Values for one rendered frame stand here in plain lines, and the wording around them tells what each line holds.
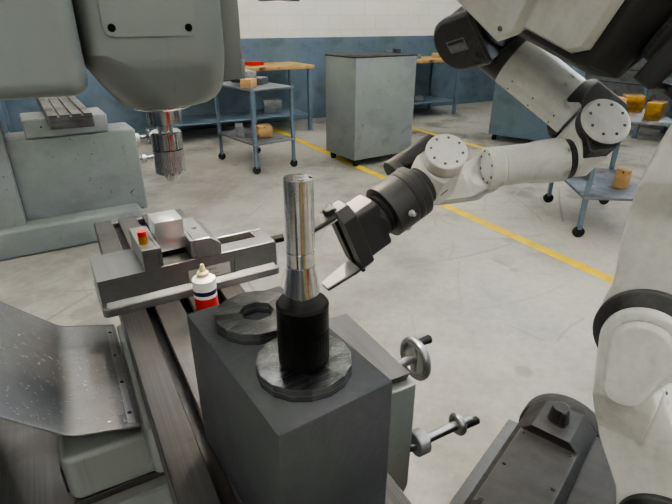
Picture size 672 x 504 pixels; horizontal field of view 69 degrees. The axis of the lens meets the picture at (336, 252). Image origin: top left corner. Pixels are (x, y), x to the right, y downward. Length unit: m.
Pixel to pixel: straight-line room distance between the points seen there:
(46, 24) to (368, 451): 0.57
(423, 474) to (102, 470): 1.23
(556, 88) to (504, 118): 5.93
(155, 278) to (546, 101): 0.76
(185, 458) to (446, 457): 1.39
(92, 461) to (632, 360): 0.81
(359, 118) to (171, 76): 4.57
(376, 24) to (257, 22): 2.03
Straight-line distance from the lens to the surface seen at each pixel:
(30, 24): 0.68
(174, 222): 0.98
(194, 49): 0.73
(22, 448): 1.09
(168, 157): 0.81
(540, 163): 0.86
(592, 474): 1.24
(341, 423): 0.45
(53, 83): 0.68
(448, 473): 1.91
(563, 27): 0.75
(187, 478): 0.66
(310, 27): 8.15
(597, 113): 0.89
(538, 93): 0.93
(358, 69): 5.18
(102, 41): 0.71
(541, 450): 1.22
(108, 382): 0.94
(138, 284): 0.98
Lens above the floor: 1.42
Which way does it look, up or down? 25 degrees down
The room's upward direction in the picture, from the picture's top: straight up
